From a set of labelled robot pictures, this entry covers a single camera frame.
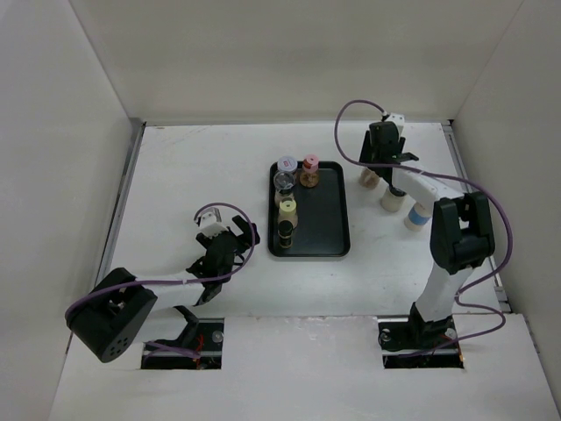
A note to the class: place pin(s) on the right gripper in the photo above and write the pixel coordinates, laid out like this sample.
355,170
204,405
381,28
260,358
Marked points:
365,155

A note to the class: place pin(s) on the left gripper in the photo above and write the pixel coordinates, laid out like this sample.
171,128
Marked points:
244,240

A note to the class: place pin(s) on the black cap brown spice bottle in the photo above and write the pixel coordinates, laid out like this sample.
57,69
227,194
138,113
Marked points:
369,179

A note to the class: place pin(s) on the small dark pepper bottle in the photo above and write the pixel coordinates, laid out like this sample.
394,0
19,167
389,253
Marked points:
285,232

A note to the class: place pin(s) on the yellow cap spice shaker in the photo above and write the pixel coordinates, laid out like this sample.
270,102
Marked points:
288,211

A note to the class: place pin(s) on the pink cap spice shaker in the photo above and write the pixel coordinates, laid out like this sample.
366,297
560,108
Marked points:
309,176

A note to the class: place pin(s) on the clear cap salt grinder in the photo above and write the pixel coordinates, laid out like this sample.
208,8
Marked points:
284,183

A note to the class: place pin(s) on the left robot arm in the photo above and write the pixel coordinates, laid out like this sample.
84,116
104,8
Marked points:
109,318

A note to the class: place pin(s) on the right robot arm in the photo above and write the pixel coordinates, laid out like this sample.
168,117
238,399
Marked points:
461,234

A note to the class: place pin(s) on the black cap white spice bottle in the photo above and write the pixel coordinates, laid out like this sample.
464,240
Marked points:
393,199

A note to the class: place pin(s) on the blue label grey cap jar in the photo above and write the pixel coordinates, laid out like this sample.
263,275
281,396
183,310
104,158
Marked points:
417,217

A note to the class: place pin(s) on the black rectangular tray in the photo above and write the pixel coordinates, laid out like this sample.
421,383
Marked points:
323,227

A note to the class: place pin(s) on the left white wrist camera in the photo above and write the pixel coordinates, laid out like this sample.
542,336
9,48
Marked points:
209,222

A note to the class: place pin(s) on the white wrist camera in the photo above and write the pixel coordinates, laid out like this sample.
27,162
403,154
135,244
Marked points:
397,119
209,222

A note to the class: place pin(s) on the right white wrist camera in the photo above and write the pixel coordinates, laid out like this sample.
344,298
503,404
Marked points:
397,119

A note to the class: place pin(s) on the right aluminium table rail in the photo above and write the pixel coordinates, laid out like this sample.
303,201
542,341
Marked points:
471,187

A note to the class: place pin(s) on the aluminium table rail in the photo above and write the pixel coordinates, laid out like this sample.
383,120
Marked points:
471,187
138,128

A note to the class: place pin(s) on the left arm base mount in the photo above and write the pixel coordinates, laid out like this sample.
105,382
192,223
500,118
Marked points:
199,346

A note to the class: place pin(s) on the left aluminium table rail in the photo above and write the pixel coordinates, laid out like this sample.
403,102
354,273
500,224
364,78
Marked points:
138,128

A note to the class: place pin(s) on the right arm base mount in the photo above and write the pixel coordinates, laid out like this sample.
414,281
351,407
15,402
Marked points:
413,343

